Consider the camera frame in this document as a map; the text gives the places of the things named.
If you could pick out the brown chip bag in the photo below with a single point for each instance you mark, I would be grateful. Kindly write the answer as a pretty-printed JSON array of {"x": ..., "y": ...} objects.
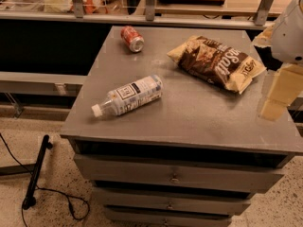
[{"x": 216, "y": 63}]

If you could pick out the bottom drawer with knob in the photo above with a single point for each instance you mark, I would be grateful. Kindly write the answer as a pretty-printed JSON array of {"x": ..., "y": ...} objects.
[{"x": 164, "y": 218}]

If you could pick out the metal railing frame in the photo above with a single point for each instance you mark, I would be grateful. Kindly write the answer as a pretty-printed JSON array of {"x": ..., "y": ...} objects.
[{"x": 234, "y": 14}]

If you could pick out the clear plastic water bottle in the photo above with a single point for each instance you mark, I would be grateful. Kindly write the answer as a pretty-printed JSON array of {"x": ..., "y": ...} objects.
[{"x": 129, "y": 97}]

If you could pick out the drawer with knob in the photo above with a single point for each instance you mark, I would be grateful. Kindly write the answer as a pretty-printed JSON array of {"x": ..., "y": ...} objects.
[
  {"x": 169, "y": 201},
  {"x": 164, "y": 218},
  {"x": 177, "y": 173}
]

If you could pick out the grey drawer cabinet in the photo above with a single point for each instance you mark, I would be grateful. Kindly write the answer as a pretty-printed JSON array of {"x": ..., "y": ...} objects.
[{"x": 193, "y": 121}]

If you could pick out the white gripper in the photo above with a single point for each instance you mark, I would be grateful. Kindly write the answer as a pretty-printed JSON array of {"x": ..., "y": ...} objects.
[{"x": 290, "y": 37}]

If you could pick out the middle drawer with knob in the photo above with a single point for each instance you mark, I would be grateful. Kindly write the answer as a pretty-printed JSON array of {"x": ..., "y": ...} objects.
[{"x": 169, "y": 201}]

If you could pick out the black stand leg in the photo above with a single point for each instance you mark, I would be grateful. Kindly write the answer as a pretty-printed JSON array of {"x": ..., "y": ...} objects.
[{"x": 33, "y": 169}]

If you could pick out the red soda can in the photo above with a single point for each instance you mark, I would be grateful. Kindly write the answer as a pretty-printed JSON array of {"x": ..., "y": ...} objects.
[{"x": 132, "y": 39}]

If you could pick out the top drawer with knob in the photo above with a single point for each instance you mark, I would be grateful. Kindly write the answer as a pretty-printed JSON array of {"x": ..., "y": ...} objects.
[{"x": 177, "y": 173}]

